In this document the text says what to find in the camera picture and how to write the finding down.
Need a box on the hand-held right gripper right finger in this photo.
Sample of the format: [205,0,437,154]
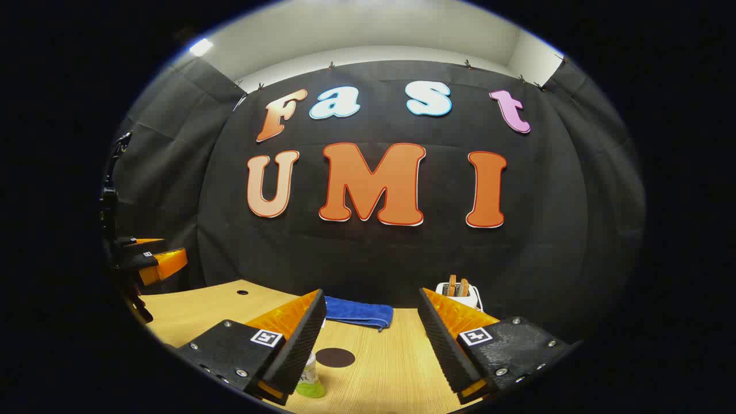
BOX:
[417,287,576,405]

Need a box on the blue folded towel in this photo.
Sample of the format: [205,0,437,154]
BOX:
[325,296,394,332]

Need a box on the dark brown round coaster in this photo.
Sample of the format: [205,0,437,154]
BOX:
[315,347,356,369]

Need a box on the clear water bottle white label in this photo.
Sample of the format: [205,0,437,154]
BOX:
[294,351,325,398]

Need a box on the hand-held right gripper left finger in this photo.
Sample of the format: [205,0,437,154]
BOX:
[175,289,327,406]

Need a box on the white toaster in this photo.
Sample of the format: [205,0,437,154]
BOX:
[435,281,485,311]

